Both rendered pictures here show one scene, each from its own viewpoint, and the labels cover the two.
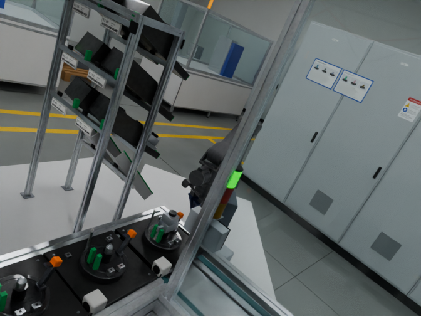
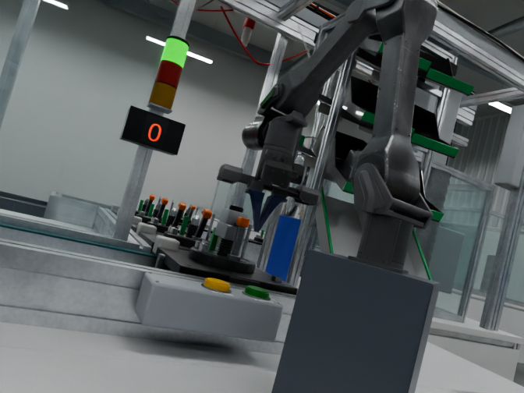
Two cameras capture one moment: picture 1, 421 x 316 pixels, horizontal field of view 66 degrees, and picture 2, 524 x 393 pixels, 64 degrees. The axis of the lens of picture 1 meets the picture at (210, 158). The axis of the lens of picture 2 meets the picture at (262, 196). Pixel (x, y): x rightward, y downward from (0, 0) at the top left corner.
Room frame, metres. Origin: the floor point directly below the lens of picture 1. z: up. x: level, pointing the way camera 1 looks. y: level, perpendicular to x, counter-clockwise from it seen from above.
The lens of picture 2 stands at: (1.54, -0.64, 1.07)
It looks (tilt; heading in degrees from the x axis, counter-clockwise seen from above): 4 degrees up; 126
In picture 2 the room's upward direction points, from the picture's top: 15 degrees clockwise
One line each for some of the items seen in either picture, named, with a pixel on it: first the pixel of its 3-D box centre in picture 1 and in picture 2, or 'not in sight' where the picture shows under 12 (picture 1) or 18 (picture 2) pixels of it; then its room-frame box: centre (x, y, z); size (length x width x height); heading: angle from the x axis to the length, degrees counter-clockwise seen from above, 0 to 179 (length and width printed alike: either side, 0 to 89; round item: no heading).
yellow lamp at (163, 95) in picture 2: not in sight; (162, 97); (0.79, -0.07, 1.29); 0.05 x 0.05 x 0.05
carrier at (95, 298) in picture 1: (106, 254); (192, 229); (0.76, 0.17, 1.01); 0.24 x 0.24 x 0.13; 61
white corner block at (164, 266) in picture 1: (161, 267); (165, 246); (0.85, 0.01, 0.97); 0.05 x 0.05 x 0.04; 61
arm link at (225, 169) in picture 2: (202, 188); (272, 171); (1.09, -0.02, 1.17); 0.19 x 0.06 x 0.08; 45
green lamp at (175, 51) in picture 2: not in sight; (175, 54); (0.79, -0.07, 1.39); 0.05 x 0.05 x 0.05
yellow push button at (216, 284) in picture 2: not in sight; (216, 287); (1.13, -0.13, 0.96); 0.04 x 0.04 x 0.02
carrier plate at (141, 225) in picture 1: (160, 241); (220, 268); (0.98, 0.04, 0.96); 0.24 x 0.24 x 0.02; 61
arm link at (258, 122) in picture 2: (208, 168); (272, 120); (1.05, -0.01, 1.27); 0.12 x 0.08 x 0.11; 159
